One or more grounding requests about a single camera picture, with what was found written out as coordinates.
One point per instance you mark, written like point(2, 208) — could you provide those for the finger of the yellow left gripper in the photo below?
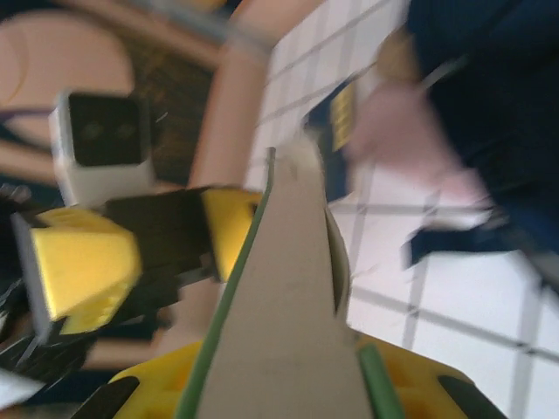
point(227, 227)
point(83, 262)

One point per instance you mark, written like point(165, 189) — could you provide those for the green book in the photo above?
point(284, 283)

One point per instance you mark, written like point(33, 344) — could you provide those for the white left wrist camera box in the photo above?
point(105, 131)

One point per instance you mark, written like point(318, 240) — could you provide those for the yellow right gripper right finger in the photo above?
point(419, 393)

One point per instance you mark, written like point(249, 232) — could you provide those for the navy blue backpack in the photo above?
point(502, 109)

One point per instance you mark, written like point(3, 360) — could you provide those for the blue book with yellow label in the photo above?
point(342, 113)

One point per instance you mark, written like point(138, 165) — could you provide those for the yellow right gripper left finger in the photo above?
point(161, 375)

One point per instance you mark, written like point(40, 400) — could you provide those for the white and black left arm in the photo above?
point(17, 388)

